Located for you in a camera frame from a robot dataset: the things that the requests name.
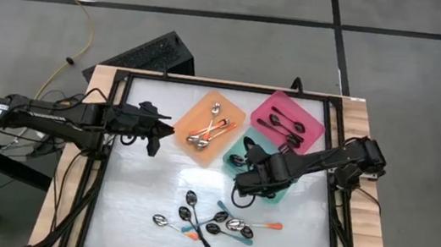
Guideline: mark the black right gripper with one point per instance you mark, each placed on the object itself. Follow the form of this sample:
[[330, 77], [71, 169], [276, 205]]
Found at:
[[273, 175]]

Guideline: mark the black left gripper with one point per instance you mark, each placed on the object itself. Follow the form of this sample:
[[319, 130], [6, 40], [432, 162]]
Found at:
[[135, 123]]

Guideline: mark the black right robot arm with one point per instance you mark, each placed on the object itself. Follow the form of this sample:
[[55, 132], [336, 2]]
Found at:
[[327, 156]]

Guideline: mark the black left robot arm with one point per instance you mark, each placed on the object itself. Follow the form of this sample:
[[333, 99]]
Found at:
[[55, 116]]

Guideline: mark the teal plastic tray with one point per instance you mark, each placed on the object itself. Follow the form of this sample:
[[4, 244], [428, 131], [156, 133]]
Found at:
[[243, 152]]

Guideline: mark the pink plastic tray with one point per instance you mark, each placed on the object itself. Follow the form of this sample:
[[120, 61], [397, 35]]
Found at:
[[313, 129]]

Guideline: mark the orange plastic tray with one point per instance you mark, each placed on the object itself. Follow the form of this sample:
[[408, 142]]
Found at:
[[232, 114]]

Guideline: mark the black desk leg beam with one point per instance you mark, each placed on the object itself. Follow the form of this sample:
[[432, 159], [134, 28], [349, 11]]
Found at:
[[6, 161]]

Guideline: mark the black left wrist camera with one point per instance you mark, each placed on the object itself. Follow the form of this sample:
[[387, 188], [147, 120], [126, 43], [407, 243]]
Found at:
[[149, 108]]

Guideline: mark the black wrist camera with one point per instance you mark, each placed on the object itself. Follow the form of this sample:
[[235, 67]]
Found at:
[[149, 108], [259, 155]]

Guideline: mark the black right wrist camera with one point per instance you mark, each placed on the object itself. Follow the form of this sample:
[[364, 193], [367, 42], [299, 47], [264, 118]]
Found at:
[[259, 155]]

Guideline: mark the black arched frame clip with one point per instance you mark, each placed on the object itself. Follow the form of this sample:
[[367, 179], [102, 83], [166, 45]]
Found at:
[[165, 75], [299, 82]]

